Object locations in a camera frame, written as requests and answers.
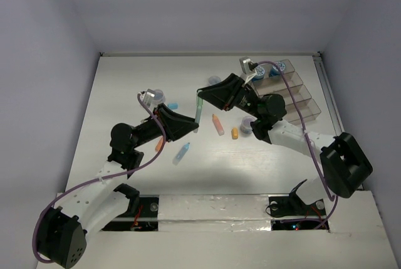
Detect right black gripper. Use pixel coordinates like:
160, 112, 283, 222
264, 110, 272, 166
197, 73, 263, 119

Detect green highlighter pen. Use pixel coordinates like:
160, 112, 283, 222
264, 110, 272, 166
195, 90, 204, 125

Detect orange highlighter pen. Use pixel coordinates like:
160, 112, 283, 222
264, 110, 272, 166
212, 114, 224, 136

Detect blue ink jar front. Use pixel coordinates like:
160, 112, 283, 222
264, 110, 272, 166
253, 66, 266, 81

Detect blue ink jar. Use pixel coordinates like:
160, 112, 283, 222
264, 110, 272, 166
253, 66, 266, 81
269, 61, 286, 77

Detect yellow orange marker cap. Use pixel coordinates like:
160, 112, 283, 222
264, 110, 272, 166
231, 127, 239, 140

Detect blue ink jar back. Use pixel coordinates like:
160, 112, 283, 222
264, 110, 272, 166
269, 61, 286, 77

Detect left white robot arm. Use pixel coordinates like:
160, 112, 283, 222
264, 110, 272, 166
32, 104, 199, 268

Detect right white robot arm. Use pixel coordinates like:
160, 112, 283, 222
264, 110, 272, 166
197, 74, 373, 214

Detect clear jar blue pins back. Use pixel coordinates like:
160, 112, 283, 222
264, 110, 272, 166
208, 76, 221, 85

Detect light blue marker cap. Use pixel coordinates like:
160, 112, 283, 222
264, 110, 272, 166
167, 103, 178, 110

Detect orange capped highlighter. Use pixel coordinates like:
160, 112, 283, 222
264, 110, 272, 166
155, 137, 166, 152

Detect clear jar purple pins left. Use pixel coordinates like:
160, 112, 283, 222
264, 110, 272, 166
154, 89, 165, 104

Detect clear jar purple pins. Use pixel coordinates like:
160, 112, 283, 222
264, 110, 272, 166
154, 89, 165, 104
240, 116, 255, 134

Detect blue highlighter pen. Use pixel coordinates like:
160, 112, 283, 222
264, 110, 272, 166
172, 142, 190, 165

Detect clear jar purple pins right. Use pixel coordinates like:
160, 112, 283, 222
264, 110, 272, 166
240, 116, 255, 134

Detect clear tiered organizer tray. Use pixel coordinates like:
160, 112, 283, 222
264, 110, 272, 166
251, 60, 321, 125

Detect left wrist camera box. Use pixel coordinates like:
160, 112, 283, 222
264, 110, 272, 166
138, 89, 155, 108

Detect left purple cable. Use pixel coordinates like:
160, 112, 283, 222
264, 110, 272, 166
32, 93, 167, 264

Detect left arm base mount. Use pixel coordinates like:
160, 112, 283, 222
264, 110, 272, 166
102, 196, 159, 232

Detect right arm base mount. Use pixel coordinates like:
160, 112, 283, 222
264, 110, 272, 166
265, 180, 326, 231

